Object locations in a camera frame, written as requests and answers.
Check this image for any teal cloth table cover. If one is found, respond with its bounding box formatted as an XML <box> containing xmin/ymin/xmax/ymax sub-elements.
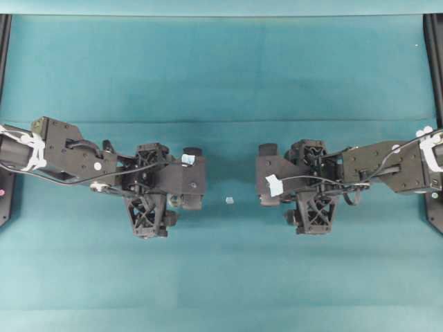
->
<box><xmin>1</xmin><ymin>15</ymin><xmax>442</xmax><ymax>331</ymax></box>

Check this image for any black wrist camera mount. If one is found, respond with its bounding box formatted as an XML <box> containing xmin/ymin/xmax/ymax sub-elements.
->
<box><xmin>124</xmin><ymin>194</ymin><xmax>179</xmax><ymax>239</ymax></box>
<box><xmin>284</xmin><ymin>192</ymin><xmax>338</xmax><ymax>234</ymax></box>

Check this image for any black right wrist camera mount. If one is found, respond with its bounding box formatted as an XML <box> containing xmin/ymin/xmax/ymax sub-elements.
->
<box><xmin>284</xmin><ymin>192</ymin><xmax>338</xmax><ymax>234</ymax></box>

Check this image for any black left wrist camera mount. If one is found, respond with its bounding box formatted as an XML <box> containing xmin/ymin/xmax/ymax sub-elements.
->
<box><xmin>124</xmin><ymin>194</ymin><xmax>179</xmax><ymax>239</ymax></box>

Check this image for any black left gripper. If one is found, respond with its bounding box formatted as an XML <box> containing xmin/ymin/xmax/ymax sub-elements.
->
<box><xmin>121</xmin><ymin>143</ymin><xmax>206</xmax><ymax>210</ymax></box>

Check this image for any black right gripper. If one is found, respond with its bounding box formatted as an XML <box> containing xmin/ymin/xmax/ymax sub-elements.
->
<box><xmin>255</xmin><ymin>140</ymin><xmax>345</xmax><ymax>207</ymax></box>

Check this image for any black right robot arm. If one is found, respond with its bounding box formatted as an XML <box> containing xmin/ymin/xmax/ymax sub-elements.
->
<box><xmin>255</xmin><ymin>127</ymin><xmax>442</xmax><ymax>211</ymax></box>

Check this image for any black left frame rail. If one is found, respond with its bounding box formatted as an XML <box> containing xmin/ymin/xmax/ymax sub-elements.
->
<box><xmin>0</xmin><ymin>13</ymin><xmax>17</xmax><ymax>228</ymax></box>

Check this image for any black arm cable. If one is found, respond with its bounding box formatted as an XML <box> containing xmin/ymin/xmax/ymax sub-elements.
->
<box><xmin>273</xmin><ymin>138</ymin><xmax>443</xmax><ymax>208</ymax></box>
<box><xmin>0</xmin><ymin>162</ymin><xmax>188</xmax><ymax>190</ymax></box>

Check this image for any black frame rail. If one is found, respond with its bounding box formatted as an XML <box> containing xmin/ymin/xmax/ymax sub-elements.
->
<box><xmin>422</xmin><ymin>13</ymin><xmax>443</xmax><ymax>232</ymax></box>
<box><xmin>0</xmin><ymin>13</ymin><xmax>17</xmax><ymax>228</ymax></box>

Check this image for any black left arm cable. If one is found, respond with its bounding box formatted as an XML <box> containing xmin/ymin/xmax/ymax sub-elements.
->
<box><xmin>0</xmin><ymin>162</ymin><xmax>188</xmax><ymax>190</ymax></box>

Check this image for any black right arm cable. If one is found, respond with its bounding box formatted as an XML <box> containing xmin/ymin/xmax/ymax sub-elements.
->
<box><xmin>273</xmin><ymin>138</ymin><xmax>443</xmax><ymax>208</ymax></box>

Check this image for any black right frame rail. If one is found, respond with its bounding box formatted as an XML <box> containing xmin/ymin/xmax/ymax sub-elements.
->
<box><xmin>422</xmin><ymin>13</ymin><xmax>443</xmax><ymax>232</ymax></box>

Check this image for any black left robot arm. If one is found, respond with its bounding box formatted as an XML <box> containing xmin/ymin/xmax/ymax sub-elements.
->
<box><xmin>1</xmin><ymin>117</ymin><xmax>206</xmax><ymax>214</ymax></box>

